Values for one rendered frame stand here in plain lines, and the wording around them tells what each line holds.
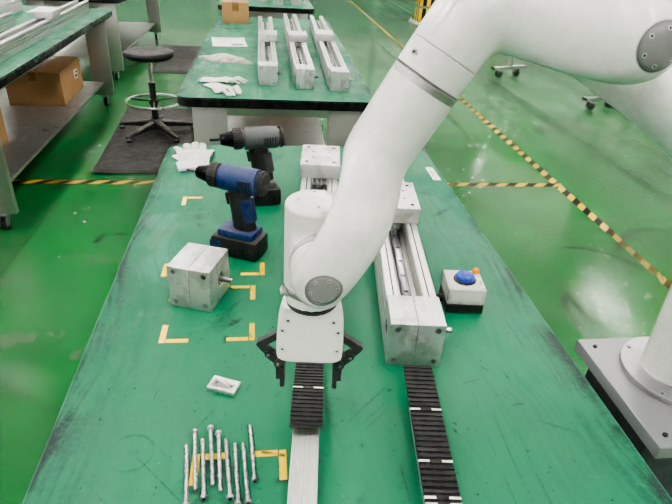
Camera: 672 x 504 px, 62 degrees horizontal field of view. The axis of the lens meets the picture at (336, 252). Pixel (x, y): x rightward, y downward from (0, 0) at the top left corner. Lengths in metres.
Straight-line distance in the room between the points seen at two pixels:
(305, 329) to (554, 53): 0.48
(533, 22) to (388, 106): 0.18
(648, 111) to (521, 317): 0.56
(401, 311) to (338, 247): 0.39
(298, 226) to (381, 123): 0.17
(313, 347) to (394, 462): 0.21
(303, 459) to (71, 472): 0.33
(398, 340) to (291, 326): 0.26
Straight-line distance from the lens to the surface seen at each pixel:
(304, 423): 0.88
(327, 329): 0.83
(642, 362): 1.18
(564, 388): 1.11
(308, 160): 1.57
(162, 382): 1.03
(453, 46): 0.68
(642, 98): 0.84
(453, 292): 1.18
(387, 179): 0.69
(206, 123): 2.77
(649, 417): 1.09
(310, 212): 0.71
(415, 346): 1.03
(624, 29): 0.69
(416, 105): 0.68
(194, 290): 1.15
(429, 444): 0.89
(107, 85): 5.34
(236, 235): 1.31
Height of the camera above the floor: 1.47
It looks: 30 degrees down
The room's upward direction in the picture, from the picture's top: 4 degrees clockwise
